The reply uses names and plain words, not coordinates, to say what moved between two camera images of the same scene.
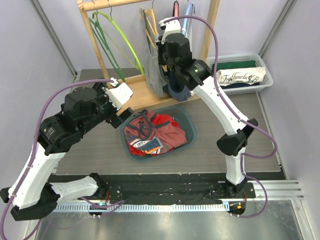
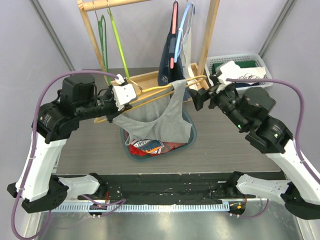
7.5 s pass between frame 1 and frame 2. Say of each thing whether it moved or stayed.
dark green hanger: moved
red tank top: moved
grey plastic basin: stayed
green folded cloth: stayed
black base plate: stayed
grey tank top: moved
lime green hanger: moved
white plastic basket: stayed
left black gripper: moved
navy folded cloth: stayed
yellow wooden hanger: moved
